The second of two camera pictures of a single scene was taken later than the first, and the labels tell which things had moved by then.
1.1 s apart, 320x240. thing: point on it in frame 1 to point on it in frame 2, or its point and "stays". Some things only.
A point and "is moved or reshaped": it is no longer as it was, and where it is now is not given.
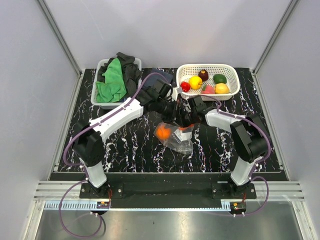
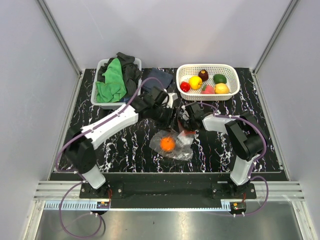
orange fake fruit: x=163 y=133 to x=167 y=144
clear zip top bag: x=178 y=138 is moved or reshaped
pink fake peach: x=209 y=89 stays
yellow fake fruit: x=221 y=88 stays
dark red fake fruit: x=203 y=74 stays
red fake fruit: x=185 y=86 stays
